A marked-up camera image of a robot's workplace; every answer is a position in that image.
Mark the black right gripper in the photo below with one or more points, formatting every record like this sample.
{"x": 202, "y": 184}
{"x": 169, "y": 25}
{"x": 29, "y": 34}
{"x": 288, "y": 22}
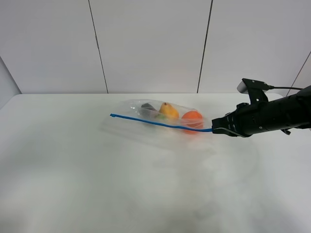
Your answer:
{"x": 225, "y": 125}

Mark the clear zip bag blue strip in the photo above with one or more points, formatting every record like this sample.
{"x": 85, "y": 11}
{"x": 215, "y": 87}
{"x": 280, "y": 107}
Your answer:
{"x": 128, "y": 118}

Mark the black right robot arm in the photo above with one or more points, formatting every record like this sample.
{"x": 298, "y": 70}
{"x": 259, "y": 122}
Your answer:
{"x": 289, "y": 112}

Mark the orange fruit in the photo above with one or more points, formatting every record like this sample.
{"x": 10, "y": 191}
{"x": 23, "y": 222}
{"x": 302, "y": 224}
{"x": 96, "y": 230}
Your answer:
{"x": 193, "y": 120}

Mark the purple eggplant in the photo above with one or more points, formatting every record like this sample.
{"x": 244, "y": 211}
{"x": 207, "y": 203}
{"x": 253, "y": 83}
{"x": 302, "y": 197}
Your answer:
{"x": 147, "y": 110}

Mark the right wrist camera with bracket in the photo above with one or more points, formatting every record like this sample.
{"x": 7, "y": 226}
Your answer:
{"x": 254, "y": 89}

